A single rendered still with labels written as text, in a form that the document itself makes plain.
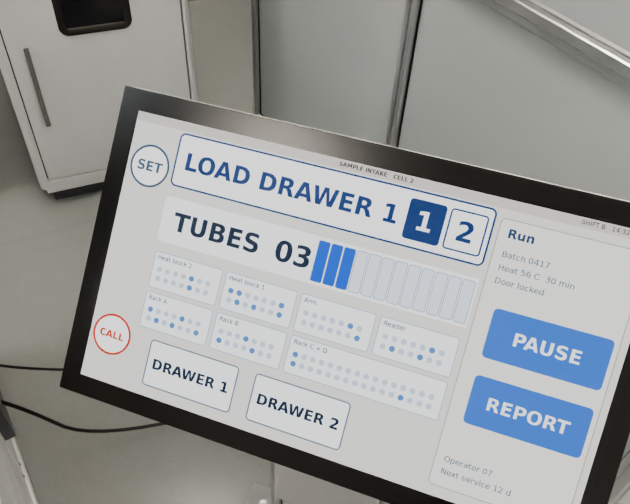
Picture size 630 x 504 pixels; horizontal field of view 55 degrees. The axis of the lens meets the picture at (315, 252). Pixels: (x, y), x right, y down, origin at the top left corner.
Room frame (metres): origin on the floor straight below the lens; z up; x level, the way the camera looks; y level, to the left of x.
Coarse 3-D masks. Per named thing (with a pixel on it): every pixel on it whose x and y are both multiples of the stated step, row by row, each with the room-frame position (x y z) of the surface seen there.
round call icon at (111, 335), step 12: (96, 312) 0.38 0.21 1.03; (108, 312) 0.38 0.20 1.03; (96, 324) 0.38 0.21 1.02; (108, 324) 0.37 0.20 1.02; (120, 324) 0.37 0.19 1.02; (132, 324) 0.37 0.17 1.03; (96, 336) 0.37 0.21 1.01; (108, 336) 0.37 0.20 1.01; (120, 336) 0.37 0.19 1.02; (96, 348) 0.36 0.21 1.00; (108, 348) 0.36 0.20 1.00; (120, 348) 0.36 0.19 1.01
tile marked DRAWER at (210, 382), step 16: (160, 352) 0.35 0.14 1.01; (176, 352) 0.35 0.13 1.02; (192, 352) 0.35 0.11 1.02; (144, 368) 0.34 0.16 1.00; (160, 368) 0.34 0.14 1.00; (176, 368) 0.34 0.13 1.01; (192, 368) 0.34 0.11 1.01; (208, 368) 0.34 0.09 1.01; (224, 368) 0.33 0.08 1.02; (240, 368) 0.33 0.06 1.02; (144, 384) 0.33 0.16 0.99; (160, 384) 0.33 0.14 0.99; (176, 384) 0.33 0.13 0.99; (192, 384) 0.33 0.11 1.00; (208, 384) 0.33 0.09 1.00; (224, 384) 0.32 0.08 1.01; (192, 400) 0.32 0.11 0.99; (208, 400) 0.32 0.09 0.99; (224, 400) 0.31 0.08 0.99
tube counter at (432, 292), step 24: (288, 240) 0.41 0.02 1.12; (312, 240) 0.41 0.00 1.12; (288, 264) 0.39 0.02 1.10; (312, 264) 0.39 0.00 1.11; (336, 264) 0.39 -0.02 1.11; (360, 264) 0.39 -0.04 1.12; (384, 264) 0.38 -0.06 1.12; (408, 264) 0.38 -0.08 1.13; (336, 288) 0.37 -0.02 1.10; (360, 288) 0.37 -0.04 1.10; (384, 288) 0.37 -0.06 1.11; (408, 288) 0.37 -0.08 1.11; (432, 288) 0.36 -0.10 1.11; (456, 288) 0.36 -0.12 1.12; (432, 312) 0.35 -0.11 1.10; (456, 312) 0.35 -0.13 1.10
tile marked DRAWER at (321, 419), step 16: (256, 384) 0.32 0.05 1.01; (272, 384) 0.32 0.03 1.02; (288, 384) 0.32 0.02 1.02; (256, 400) 0.31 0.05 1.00; (272, 400) 0.31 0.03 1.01; (288, 400) 0.31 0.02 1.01; (304, 400) 0.31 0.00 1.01; (320, 400) 0.31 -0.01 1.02; (336, 400) 0.31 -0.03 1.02; (256, 416) 0.30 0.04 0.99; (272, 416) 0.30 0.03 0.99; (288, 416) 0.30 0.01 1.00; (304, 416) 0.30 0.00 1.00; (320, 416) 0.30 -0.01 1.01; (336, 416) 0.30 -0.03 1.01; (288, 432) 0.29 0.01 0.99; (304, 432) 0.29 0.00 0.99; (320, 432) 0.29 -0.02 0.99; (336, 432) 0.29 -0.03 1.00; (336, 448) 0.28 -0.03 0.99
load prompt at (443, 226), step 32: (192, 160) 0.47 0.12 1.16; (224, 160) 0.47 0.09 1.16; (256, 160) 0.46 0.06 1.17; (288, 160) 0.46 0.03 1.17; (224, 192) 0.45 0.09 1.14; (256, 192) 0.44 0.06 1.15; (288, 192) 0.44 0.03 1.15; (320, 192) 0.43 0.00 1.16; (352, 192) 0.43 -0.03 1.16; (384, 192) 0.43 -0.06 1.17; (416, 192) 0.42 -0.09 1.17; (320, 224) 0.41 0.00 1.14; (352, 224) 0.41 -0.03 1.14; (384, 224) 0.41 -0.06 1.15; (416, 224) 0.40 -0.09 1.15; (448, 224) 0.40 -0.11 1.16; (480, 224) 0.40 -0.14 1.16; (448, 256) 0.38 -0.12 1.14; (480, 256) 0.38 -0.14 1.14
